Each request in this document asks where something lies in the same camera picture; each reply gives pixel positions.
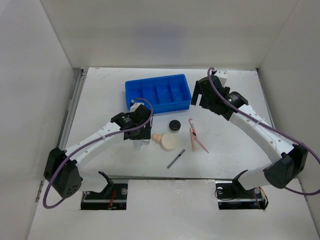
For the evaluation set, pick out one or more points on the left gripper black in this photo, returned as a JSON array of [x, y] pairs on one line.
[[143, 135]]

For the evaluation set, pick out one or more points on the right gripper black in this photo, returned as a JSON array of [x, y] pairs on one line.
[[197, 91]]

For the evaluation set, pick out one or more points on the beige makeup sponge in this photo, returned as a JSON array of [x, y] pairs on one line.
[[156, 137]]

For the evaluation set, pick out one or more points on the clear small bottle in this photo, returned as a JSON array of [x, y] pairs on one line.
[[139, 143]]

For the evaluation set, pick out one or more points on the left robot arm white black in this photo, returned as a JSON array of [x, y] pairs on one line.
[[63, 167]]

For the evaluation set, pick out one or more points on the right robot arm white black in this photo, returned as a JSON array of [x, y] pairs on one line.
[[287, 158]]

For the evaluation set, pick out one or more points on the blue plastic divided tray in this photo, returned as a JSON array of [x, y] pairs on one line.
[[165, 93]]

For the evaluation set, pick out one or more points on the round beige powder puff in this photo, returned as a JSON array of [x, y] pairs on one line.
[[168, 141]]

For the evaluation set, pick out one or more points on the grey eyeliner pencil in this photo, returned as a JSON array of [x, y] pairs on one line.
[[176, 158]]

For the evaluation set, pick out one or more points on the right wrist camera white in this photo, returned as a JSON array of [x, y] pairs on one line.
[[222, 75]]

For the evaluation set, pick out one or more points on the aluminium rail left side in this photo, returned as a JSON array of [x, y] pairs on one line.
[[78, 82]]

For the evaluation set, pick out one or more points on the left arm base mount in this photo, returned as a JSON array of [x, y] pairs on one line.
[[113, 197]]

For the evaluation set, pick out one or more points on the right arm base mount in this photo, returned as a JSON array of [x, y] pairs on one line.
[[232, 196]]

